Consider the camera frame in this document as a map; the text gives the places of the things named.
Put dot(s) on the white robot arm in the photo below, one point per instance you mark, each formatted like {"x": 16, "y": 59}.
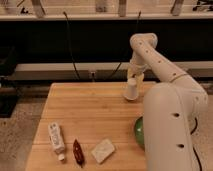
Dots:
{"x": 166, "y": 108}

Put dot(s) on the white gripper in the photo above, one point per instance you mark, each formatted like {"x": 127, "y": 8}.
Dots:
{"x": 137, "y": 74}

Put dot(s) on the green bowl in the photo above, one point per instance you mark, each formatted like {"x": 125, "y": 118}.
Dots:
{"x": 138, "y": 131}

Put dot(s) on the white tube with cap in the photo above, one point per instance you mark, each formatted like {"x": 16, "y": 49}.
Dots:
{"x": 57, "y": 140}

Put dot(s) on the white eraser block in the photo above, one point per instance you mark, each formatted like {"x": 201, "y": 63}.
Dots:
{"x": 103, "y": 150}

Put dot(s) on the white ceramic cup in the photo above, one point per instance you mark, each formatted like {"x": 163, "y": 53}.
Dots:
{"x": 131, "y": 92}

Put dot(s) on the white wall outlet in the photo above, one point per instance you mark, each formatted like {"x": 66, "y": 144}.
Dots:
{"x": 92, "y": 75}

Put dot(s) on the dark red pepper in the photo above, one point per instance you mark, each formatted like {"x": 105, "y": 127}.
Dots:
{"x": 78, "y": 154}

